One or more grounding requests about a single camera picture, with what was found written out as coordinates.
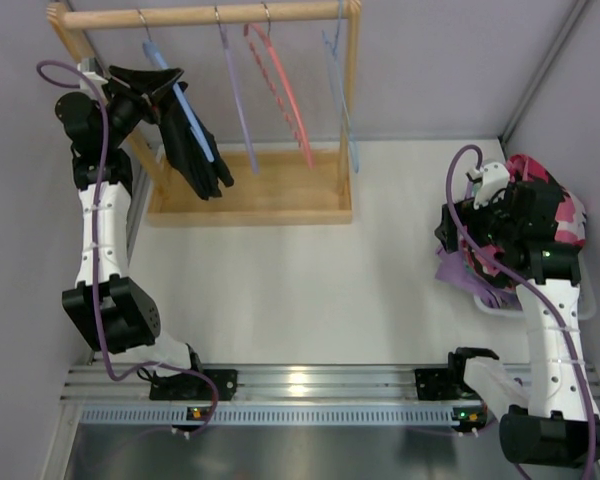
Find blue plastic hanger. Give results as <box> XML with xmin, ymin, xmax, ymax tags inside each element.
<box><xmin>135</xmin><ymin>8</ymin><xmax>220</xmax><ymax>164</ymax></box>

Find black trousers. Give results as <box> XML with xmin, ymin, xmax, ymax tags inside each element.
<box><xmin>158</xmin><ymin>92</ymin><xmax>234</xmax><ymax>201</ymax></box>

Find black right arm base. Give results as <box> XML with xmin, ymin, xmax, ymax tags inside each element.
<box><xmin>414</xmin><ymin>368</ymin><xmax>462</xmax><ymax>401</ymax></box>

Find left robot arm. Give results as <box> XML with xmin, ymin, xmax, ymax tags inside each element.
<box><xmin>54</xmin><ymin>67</ymin><xmax>203</xmax><ymax>384</ymax></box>

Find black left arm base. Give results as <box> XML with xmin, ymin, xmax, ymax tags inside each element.
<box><xmin>138</xmin><ymin>369</ymin><xmax>238</xmax><ymax>401</ymax></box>

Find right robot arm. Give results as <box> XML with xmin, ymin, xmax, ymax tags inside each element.
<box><xmin>435</xmin><ymin>178</ymin><xmax>600</xmax><ymax>479</ymax></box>

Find purple plastic hanger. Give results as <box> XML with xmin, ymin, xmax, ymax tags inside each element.
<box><xmin>214</xmin><ymin>5</ymin><xmax>260</xmax><ymax>174</ymax></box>

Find pink plastic hanger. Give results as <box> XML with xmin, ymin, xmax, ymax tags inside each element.
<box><xmin>243</xmin><ymin>1</ymin><xmax>315</xmax><ymax>169</ymax></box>

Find purple garment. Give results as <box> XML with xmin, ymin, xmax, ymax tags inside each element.
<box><xmin>435</xmin><ymin>243</ymin><xmax>521</xmax><ymax>307</ymax></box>

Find pink camouflage garment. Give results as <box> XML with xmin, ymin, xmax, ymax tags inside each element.
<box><xmin>460</xmin><ymin>155</ymin><xmax>586</xmax><ymax>289</ymax></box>

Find wooden clothes rack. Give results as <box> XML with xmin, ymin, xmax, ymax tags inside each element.
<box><xmin>46</xmin><ymin>1</ymin><xmax>361</xmax><ymax>227</ymax></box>

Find white laundry basket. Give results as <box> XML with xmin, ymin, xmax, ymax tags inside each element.
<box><xmin>474</xmin><ymin>276</ymin><xmax>597</xmax><ymax>320</ymax></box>

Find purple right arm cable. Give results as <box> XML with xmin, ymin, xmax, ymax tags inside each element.
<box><xmin>445</xmin><ymin>143</ymin><xmax>600</xmax><ymax>480</ymax></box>

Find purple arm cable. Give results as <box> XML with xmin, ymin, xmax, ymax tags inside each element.
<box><xmin>35</xmin><ymin>60</ymin><xmax>221</xmax><ymax>441</ymax></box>
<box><xmin>445</xmin><ymin>143</ymin><xmax>600</xmax><ymax>480</ymax></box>

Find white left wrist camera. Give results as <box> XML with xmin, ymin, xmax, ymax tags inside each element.
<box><xmin>76</xmin><ymin>57</ymin><xmax>108</xmax><ymax>91</ymax></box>

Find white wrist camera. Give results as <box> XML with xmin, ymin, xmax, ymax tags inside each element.
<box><xmin>76</xmin><ymin>57</ymin><xmax>108</xmax><ymax>91</ymax></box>
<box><xmin>467</xmin><ymin>161</ymin><xmax>510</xmax><ymax>210</ymax></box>

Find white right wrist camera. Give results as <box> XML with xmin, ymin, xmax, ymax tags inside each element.
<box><xmin>467</xmin><ymin>161</ymin><xmax>510</xmax><ymax>210</ymax></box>

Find light blue wire hanger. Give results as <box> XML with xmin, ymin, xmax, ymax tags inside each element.
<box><xmin>322</xmin><ymin>0</ymin><xmax>359</xmax><ymax>174</ymax></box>

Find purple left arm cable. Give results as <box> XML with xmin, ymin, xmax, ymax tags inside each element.
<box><xmin>35</xmin><ymin>60</ymin><xmax>221</xmax><ymax>441</ymax></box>

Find aluminium mounting rail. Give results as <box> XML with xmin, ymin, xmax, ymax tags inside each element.
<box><xmin>59</xmin><ymin>362</ymin><xmax>600</xmax><ymax>402</ymax></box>

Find slotted grey cable duct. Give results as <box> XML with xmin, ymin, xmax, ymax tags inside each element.
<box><xmin>77</xmin><ymin>402</ymin><xmax>486</xmax><ymax>427</ymax></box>

